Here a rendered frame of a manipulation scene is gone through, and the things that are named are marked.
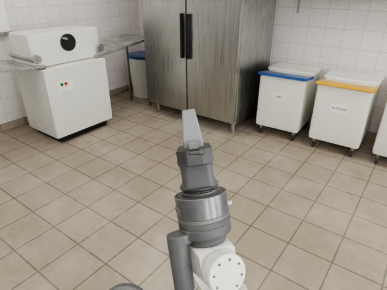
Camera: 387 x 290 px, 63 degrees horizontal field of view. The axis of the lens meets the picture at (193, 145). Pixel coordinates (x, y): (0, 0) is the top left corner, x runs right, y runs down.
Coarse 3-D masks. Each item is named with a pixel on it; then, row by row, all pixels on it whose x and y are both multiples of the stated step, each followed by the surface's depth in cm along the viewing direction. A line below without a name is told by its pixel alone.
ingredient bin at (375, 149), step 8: (384, 112) 298; (384, 120) 300; (384, 128) 302; (376, 136) 312; (384, 136) 305; (376, 144) 312; (384, 144) 307; (376, 152) 314; (384, 152) 310; (376, 160) 320
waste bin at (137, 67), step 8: (128, 56) 487; (136, 56) 480; (144, 56) 480; (136, 64) 484; (144, 64) 482; (136, 72) 491; (144, 72) 488; (136, 80) 498; (144, 80) 495; (136, 88) 506; (144, 88) 501; (136, 96) 515; (144, 96) 509
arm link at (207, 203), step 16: (208, 144) 52; (192, 160) 47; (208, 160) 47; (192, 176) 49; (208, 176) 49; (192, 192) 51; (208, 192) 50; (224, 192) 51; (176, 208) 52; (192, 208) 49; (208, 208) 49; (224, 208) 51; (192, 224) 50
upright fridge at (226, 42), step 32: (160, 0) 371; (192, 0) 345; (224, 0) 324; (256, 0) 336; (160, 32) 389; (192, 32) 361; (224, 32) 337; (256, 32) 356; (160, 64) 408; (192, 64) 377; (224, 64) 352; (256, 64) 379; (160, 96) 429; (192, 96) 395; (224, 96) 367; (256, 96) 404
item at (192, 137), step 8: (184, 112) 49; (192, 112) 49; (184, 120) 49; (192, 120) 49; (184, 128) 49; (192, 128) 49; (184, 136) 50; (192, 136) 50; (200, 136) 50; (184, 144) 50; (192, 144) 49; (200, 144) 50
